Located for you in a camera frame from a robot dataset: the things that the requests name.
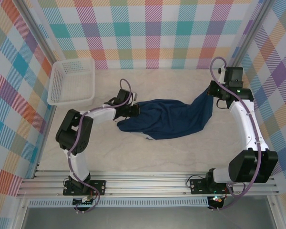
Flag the navy blue t-shirt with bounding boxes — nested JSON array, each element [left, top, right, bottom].
[[116, 90, 214, 141]]

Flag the white plastic mesh basket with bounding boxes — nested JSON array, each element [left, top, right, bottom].
[[47, 58, 96, 107]]

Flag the small circuit board with connector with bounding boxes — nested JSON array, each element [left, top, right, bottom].
[[72, 196, 96, 208]]

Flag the small circuit board with LED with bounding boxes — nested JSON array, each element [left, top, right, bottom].
[[208, 195, 224, 210]]

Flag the aluminium frame post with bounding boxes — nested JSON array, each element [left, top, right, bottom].
[[231, 0, 275, 70], [15, 0, 61, 64]]

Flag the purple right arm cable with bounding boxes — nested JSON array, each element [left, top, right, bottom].
[[209, 56, 263, 213]]

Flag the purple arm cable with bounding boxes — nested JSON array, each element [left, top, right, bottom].
[[67, 78, 137, 214], [209, 56, 263, 213]]

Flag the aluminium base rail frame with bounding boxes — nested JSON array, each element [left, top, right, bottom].
[[16, 168, 279, 198]]

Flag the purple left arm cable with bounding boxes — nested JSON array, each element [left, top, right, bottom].
[[67, 78, 137, 214]]

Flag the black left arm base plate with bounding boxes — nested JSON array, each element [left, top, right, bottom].
[[62, 179, 107, 196]]

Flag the aluminium side rail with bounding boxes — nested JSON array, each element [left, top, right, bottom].
[[31, 105, 58, 179]]

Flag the white slotted cable duct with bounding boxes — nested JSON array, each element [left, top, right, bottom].
[[28, 199, 210, 208]]

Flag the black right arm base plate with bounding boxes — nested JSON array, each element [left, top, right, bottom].
[[189, 178, 234, 195]]

